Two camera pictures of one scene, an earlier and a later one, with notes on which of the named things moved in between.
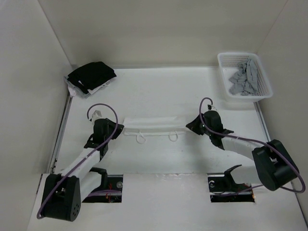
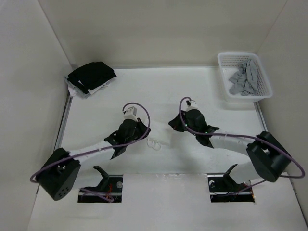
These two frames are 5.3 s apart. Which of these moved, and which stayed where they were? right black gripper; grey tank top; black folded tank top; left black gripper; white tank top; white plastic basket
Moved: left black gripper; right black gripper; white tank top
Stayed: grey tank top; black folded tank top; white plastic basket
